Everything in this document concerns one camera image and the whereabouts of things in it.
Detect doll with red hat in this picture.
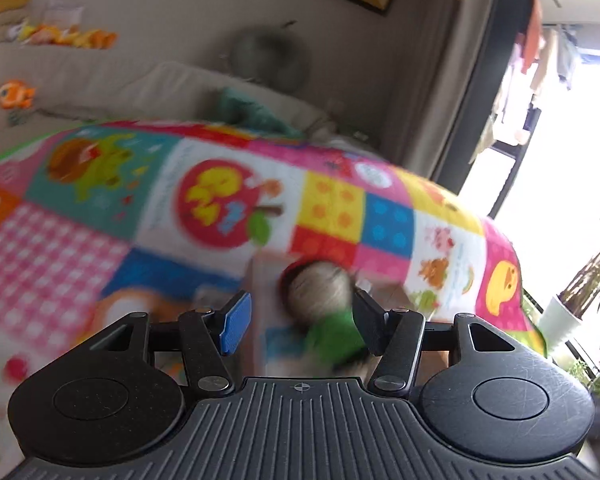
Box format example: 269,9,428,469
277,258,370,376

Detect white plant pot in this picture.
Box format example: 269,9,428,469
532,295,587,359

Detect hanging clothes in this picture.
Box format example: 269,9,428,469
515,0,583,92

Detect white card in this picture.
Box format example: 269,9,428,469
42,2,84,27

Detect beige curtain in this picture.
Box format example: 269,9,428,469
395,0,536,198

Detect orange clownfish plush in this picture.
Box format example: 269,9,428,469
0,79,37,109

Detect orange plush toys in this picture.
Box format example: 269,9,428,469
19,22,118,52

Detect colourful cartoon play mat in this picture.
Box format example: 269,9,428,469
0,120,548,480

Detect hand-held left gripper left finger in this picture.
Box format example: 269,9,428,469
87,291,253,397

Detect white potted plant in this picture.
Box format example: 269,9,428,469
557,227,600,313

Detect green cloth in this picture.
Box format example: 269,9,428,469
215,87,304,139

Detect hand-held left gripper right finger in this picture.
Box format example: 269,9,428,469
352,290,513,396

